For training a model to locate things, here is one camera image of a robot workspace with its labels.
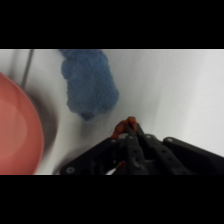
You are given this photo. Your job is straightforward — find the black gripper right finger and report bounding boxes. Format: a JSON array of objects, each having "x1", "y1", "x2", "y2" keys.
[{"x1": 135, "y1": 123, "x2": 224, "y2": 176}]

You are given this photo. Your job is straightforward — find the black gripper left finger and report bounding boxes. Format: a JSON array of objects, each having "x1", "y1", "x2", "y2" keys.
[{"x1": 59, "y1": 123, "x2": 148, "y2": 176}]

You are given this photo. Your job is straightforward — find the pink bowl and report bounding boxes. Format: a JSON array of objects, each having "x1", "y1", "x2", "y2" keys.
[{"x1": 0, "y1": 71, "x2": 45, "y2": 176}]

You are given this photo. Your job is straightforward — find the red ball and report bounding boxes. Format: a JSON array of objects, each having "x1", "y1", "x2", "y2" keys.
[{"x1": 106, "y1": 115, "x2": 138, "y2": 175}]

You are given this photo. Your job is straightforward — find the blue plush toy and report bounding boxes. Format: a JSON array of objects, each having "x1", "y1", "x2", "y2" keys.
[{"x1": 59, "y1": 49, "x2": 121, "y2": 122}]

